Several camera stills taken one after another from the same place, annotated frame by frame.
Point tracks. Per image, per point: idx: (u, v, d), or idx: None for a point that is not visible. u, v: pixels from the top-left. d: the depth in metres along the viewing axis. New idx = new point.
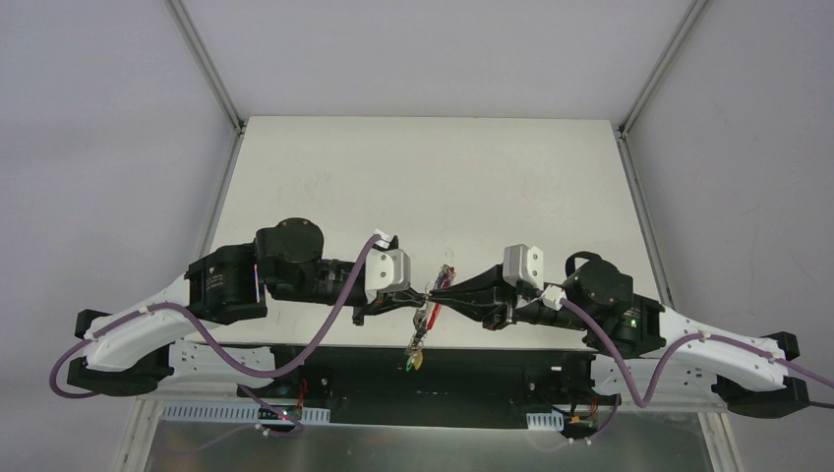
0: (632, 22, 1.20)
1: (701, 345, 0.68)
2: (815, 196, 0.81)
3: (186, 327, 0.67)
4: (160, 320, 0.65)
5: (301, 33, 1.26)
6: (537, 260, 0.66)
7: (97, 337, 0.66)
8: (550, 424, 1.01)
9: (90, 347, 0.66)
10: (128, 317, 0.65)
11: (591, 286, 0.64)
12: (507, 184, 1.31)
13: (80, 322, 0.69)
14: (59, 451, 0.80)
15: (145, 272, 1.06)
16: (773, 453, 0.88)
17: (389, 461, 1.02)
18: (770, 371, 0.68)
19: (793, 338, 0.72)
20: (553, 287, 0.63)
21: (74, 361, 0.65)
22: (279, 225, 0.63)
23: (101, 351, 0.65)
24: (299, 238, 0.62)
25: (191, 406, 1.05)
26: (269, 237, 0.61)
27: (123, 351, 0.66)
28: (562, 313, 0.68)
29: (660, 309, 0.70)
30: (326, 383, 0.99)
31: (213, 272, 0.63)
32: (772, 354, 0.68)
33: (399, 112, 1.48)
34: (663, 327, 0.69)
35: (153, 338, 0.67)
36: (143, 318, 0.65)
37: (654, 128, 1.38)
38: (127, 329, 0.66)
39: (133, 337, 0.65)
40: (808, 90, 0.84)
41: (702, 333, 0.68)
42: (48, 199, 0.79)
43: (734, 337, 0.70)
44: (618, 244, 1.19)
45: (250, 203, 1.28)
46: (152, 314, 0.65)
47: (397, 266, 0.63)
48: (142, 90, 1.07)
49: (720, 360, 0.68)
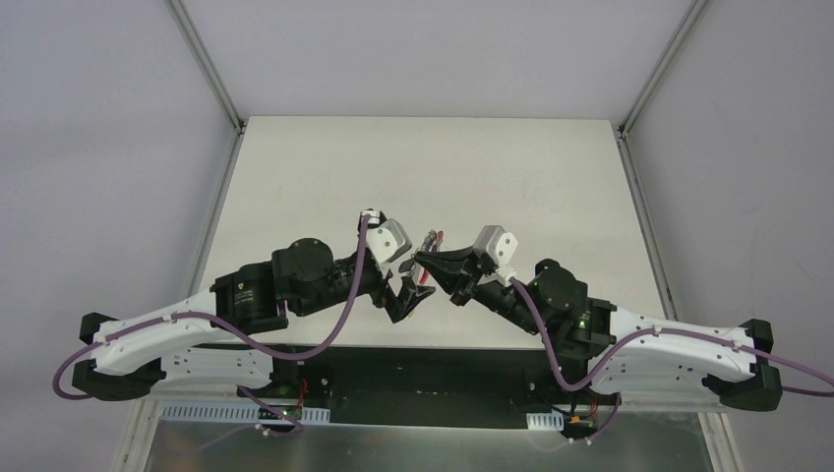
0: (633, 21, 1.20)
1: (655, 339, 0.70)
2: (816, 196, 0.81)
3: (202, 337, 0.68)
4: (182, 326, 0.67)
5: (301, 33, 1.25)
6: (510, 245, 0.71)
7: (109, 340, 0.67)
8: (550, 425, 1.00)
9: (100, 350, 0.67)
10: (150, 322, 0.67)
11: (550, 293, 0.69)
12: (507, 183, 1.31)
13: (87, 324, 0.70)
14: (58, 452, 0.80)
15: (146, 274, 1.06)
16: (773, 452, 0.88)
17: (389, 461, 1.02)
18: (734, 359, 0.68)
19: (763, 324, 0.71)
20: (506, 267, 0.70)
21: (82, 363, 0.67)
22: (292, 246, 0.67)
23: (113, 354, 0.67)
24: (310, 258, 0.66)
25: (192, 406, 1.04)
26: (284, 258, 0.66)
27: (134, 356, 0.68)
28: (518, 308, 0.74)
29: (610, 309, 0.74)
30: (326, 383, 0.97)
31: (243, 289, 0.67)
32: (735, 342, 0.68)
33: (399, 112, 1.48)
34: (613, 324, 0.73)
35: (169, 345, 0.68)
36: (165, 324, 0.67)
37: (653, 127, 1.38)
38: (143, 334, 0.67)
39: (148, 342, 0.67)
40: (809, 90, 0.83)
41: (654, 328, 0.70)
42: (49, 197, 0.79)
43: (691, 329, 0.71)
44: (617, 244, 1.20)
45: (251, 203, 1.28)
46: (173, 322, 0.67)
47: (395, 233, 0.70)
48: (143, 90, 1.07)
49: (678, 353, 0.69)
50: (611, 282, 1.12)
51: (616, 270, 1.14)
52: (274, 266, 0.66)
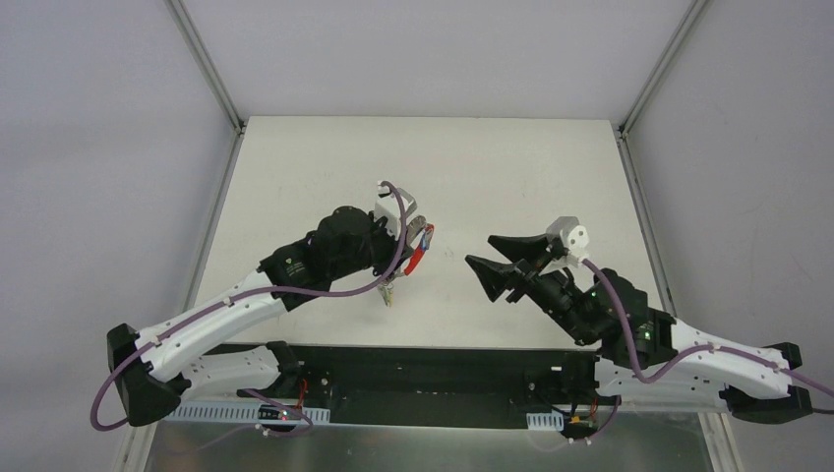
0: (632, 21, 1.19)
1: (710, 357, 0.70)
2: (816, 195, 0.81)
3: (261, 315, 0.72)
4: (242, 307, 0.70)
5: (301, 33, 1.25)
6: (583, 236, 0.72)
7: (161, 340, 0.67)
8: (550, 425, 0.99)
9: (152, 351, 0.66)
10: (210, 307, 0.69)
11: (608, 302, 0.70)
12: (506, 184, 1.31)
13: (117, 336, 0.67)
14: (59, 452, 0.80)
15: (146, 274, 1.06)
16: (775, 453, 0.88)
17: (389, 461, 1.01)
18: (776, 381, 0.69)
19: (797, 348, 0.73)
20: (578, 248, 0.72)
21: (131, 372, 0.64)
22: (332, 216, 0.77)
23: (170, 351, 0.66)
24: (350, 220, 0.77)
25: (191, 406, 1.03)
26: (331, 224, 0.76)
27: (191, 350, 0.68)
28: (572, 312, 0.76)
29: (671, 322, 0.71)
30: (326, 383, 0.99)
31: (292, 263, 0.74)
32: (777, 364, 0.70)
33: (400, 112, 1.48)
34: (674, 337, 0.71)
35: (227, 330, 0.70)
36: (223, 308, 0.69)
37: (654, 127, 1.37)
38: (200, 324, 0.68)
39: (208, 329, 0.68)
40: (810, 91, 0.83)
41: (712, 345, 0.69)
42: (49, 197, 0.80)
43: (742, 348, 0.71)
44: (615, 243, 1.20)
45: (251, 204, 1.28)
46: (232, 304, 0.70)
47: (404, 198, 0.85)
48: (142, 88, 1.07)
49: (729, 370, 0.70)
50: None
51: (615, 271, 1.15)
52: (324, 235, 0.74)
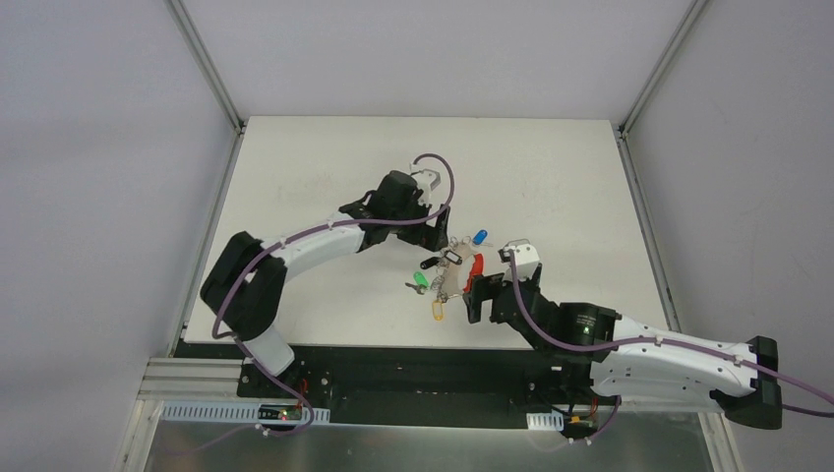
0: (632, 21, 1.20)
1: (656, 349, 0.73)
2: (817, 194, 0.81)
3: (348, 244, 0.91)
4: (339, 232, 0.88)
5: (300, 32, 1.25)
6: (527, 251, 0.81)
7: (286, 243, 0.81)
8: (550, 424, 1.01)
9: (279, 251, 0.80)
10: (318, 227, 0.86)
11: (509, 309, 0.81)
12: (506, 183, 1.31)
13: (241, 241, 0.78)
14: (58, 453, 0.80)
15: (147, 276, 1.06)
16: (777, 454, 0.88)
17: (389, 461, 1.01)
18: (736, 373, 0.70)
19: (771, 343, 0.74)
20: (525, 255, 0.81)
21: (266, 265, 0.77)
22: (390, 177, 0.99)
23: (292, 253, 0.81)
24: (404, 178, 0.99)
25: (192, 406, 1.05)
26: (392, 181, 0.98)
27: (305, 256, 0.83)
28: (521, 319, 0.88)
29: (616, 318, 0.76)
30: (326, 383, 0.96)
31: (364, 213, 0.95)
32: (736, 356, 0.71)
33: (399, 112, 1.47)
34: (617, 331, 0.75)
35: (324, 251, 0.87)
36: (327, 230, 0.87)
37: (653, 128, 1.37)
38: (310, 238, 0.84)
39: (318, 244, 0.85)
40: (810, 92, 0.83)
41: (656, 337, 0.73)
42: (48, 198, 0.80)
43: (695, 342, 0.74)
44: (614, 243, 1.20)
45: (251, 205, 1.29)
46: (333, 229, 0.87)
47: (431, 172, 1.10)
48: (142, 88, 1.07)
49: (680, 363, 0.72)
50: (609, 285, 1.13)
51: (614, 271, 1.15)
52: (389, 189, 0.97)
